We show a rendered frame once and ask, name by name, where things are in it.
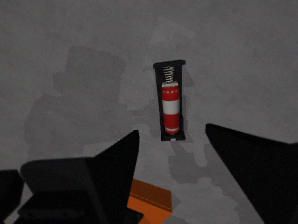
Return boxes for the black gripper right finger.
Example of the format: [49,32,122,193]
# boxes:
[206,123,298,224]

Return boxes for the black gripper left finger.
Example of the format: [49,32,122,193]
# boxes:
[20,130,140,224]

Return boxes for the red and white striped cylinder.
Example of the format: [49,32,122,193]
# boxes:
[161,84,180,134]

